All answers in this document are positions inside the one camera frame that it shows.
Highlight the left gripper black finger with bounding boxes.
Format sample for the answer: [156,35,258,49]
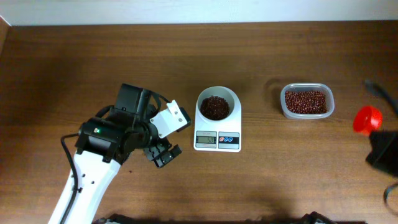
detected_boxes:
[154,145,182,168]
[144,138,172,161]

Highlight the orange measuring scoop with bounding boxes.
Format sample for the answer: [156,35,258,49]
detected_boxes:
[353,105,383,136]

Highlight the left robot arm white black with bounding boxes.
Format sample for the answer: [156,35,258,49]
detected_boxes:
[49,83,191,223]

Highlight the white digital kitchen scale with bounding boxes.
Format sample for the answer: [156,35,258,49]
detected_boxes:
[193,91,243,153]

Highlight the red beans in bowl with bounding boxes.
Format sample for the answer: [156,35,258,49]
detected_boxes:
[200,96,229,121]

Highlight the white round bowl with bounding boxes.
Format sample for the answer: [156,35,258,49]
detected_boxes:
[196,86,241,122]

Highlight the clear plastic bean container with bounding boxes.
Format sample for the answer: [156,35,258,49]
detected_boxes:
[280,83,335,119]

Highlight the red adzuki beans in container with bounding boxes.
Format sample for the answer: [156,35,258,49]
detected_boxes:
[285,90,327,114]

